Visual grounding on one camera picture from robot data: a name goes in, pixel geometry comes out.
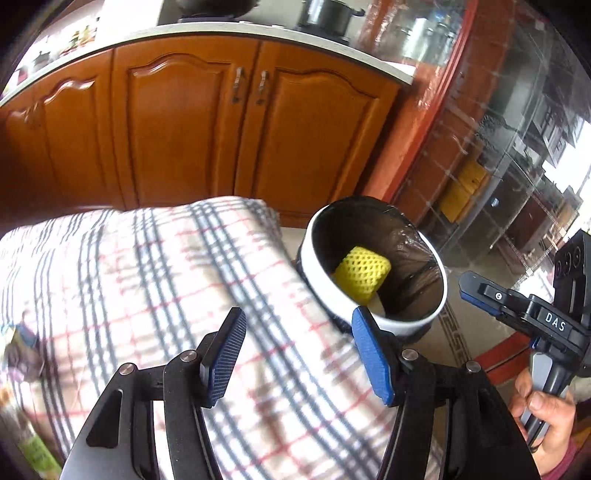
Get white trash bin black liner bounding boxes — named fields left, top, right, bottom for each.
left=297, top=196, right=449, bottom=343

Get crushed green can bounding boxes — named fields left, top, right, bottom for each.
left=1, top=312, right=45, bottom=383

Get person's right hand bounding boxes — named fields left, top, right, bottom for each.
left=509, top=368, right=576, bottom=476

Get black wok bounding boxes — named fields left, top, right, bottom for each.
left=175, top=0, right=259, bottom=19

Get plaid tablecloth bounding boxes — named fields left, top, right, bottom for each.
left=1, top=197, right=396, bottom=479

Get condiment bottles group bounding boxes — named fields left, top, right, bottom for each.
left=63, top=17, right=100, bottom=53

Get lower wooden cabinets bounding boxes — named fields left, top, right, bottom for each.
left=1, top=35, right=403, bottom=230

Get steel cooking pot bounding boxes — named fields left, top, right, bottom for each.
left=297, top=0, right=366, bottom=37

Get yellow foam fruit net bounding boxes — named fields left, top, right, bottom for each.
left=332, top=246, right=392, bottom=306

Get glass sliding door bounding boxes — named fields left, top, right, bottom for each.
left=394, top=1, right=590, bottom=298

